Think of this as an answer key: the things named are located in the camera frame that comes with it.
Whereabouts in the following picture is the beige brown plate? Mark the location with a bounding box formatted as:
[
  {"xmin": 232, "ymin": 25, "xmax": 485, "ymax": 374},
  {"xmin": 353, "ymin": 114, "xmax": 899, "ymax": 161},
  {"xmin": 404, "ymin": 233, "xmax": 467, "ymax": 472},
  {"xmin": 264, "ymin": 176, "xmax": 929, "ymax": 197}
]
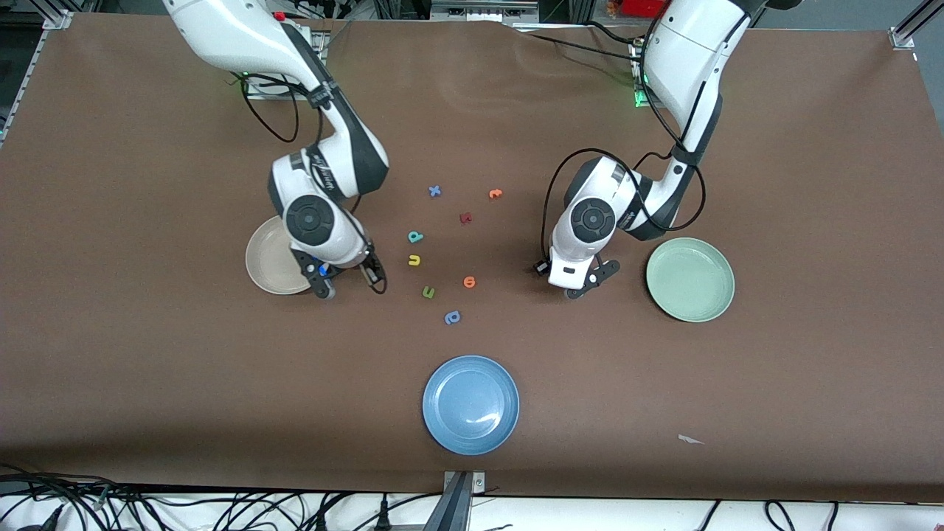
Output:
[{"xmin": 245, "ymin": 215, "xmax": 312, "ymax": 296}]

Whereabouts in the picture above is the grey metal camera mount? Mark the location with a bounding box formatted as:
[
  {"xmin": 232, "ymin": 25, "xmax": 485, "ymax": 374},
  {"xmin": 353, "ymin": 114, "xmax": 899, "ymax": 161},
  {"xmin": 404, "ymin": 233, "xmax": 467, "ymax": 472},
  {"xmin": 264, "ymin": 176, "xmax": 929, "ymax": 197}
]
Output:
[{"xmin": 424, "ymin": 471, "xmax": 486, "ymax": 531}]

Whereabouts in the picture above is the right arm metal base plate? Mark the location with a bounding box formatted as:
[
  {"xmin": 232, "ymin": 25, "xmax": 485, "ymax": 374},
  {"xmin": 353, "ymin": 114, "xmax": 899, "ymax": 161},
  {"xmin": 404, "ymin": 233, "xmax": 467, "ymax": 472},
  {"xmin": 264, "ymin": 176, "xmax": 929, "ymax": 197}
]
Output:
[{"xmin": 246, "ymin": 29, "xmax": 325, "ymax": 100}]

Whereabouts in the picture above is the blue plate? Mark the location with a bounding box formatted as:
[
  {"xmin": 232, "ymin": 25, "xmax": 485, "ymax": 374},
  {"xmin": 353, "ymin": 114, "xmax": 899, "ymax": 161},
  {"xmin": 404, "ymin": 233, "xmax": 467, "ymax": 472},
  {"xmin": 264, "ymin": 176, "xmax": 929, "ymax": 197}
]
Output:
[{"xmin": 422, "ymin": 355, "xmax": 521, "ymax": 456}]

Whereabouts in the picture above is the thick black cable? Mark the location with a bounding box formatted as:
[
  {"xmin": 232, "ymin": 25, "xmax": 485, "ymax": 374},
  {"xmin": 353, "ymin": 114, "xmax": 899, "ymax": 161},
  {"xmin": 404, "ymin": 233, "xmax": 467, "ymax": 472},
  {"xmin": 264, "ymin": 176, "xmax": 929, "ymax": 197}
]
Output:
[{"xmin": 0, "ymin": 472, "xmax": 111, "ymax": 531}]

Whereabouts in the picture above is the green plate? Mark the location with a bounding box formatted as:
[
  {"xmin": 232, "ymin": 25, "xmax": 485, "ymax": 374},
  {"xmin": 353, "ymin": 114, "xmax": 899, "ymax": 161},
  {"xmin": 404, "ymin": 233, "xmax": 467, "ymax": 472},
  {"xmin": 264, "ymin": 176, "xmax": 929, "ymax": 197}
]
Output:
[{"xmin": 645, "ymin": 237, "xmax": 736, "ymax": 323}]

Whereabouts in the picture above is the black cable on table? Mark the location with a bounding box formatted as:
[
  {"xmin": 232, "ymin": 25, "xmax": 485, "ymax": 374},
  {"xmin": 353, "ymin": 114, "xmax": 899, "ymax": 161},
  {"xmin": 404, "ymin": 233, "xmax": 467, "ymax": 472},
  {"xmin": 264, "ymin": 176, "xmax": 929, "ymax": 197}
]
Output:
[{"xmin": 516, "ymin": 21, "xmax": 657, "ymax": 66}]

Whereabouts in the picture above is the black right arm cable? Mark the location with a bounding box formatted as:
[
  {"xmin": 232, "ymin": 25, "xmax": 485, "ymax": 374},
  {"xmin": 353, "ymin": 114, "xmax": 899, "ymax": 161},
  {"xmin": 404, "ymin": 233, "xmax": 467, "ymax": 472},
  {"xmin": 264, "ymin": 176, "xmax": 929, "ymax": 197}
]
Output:
[{"xmin": 240, "ymin": 72, "xmax": 325, "ymax": 145}]

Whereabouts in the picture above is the grey metal box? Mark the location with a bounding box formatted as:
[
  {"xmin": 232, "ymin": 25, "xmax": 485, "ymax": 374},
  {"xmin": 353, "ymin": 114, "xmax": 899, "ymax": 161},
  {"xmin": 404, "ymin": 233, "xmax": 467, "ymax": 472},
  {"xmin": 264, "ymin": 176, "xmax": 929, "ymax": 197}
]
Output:
[{"xmin": 430, "ymin": 0, "xmax": 541, "ymax": 23}]

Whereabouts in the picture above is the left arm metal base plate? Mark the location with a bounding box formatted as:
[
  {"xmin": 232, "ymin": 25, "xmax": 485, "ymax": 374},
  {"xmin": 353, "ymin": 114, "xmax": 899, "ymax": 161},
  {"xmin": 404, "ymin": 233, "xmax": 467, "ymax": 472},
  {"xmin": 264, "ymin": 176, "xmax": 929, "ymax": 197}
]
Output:
[{"xmin": 633, "ymin": 41, "xmax": 650, "ymax": 108}]

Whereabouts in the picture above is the brown paper table cover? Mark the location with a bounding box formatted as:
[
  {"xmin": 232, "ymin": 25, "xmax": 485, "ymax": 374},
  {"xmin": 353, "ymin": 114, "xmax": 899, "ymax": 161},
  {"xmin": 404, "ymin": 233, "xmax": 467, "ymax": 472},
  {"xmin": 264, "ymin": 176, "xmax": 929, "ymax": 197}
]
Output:
[{"xmin": 0, "ymin": 11, "xmax": 944, "ymax": 504}]

